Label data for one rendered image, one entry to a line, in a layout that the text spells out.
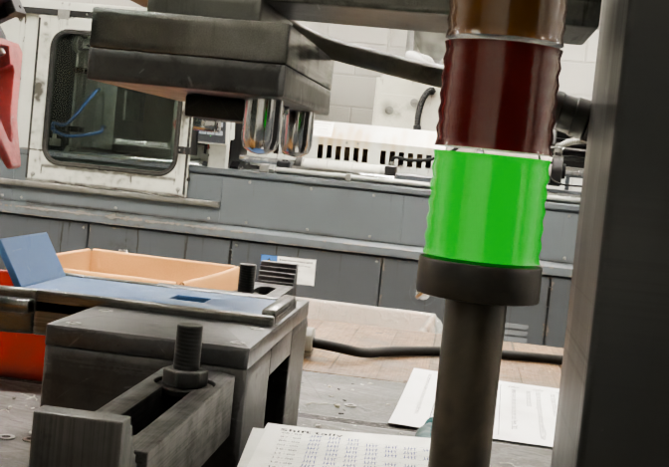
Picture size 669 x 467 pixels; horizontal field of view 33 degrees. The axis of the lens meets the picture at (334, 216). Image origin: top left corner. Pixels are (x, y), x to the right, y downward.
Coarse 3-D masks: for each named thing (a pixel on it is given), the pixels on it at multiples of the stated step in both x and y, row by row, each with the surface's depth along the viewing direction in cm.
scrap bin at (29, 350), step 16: (0, 272) 91; (0, 336) 80; (16, 336) 79; (32, 336) 79; (0, 352) 80; (16, 352) 79; (32, 352) 79; (0, 368) 80; (16, 368) 79; (32, 368) 79
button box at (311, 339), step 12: (312, 336) 98; (312, 348) 99; (324, 348) 99; (336, 348) 99; (348, 348) 99; (360, 348) 100; (372, 348) 102; (384, 348) 103; (396, 348) 104; (408, 348) 105; (420, 348) 106; (432, 348) 106; (528, 360) 109; (540, 360) 109; (552, 360) 109
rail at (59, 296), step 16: (48, 304) 62; (64, 304) 61; (80, 304) 61; (96, 304) 61; (112, 304) 61; (128, 304) 61; (144, 304) 61; (160, 304) 61; (48, 320) 62; (224, 320) 60; (240, 320) 60; (256, 320) 60; (272, 320) 60
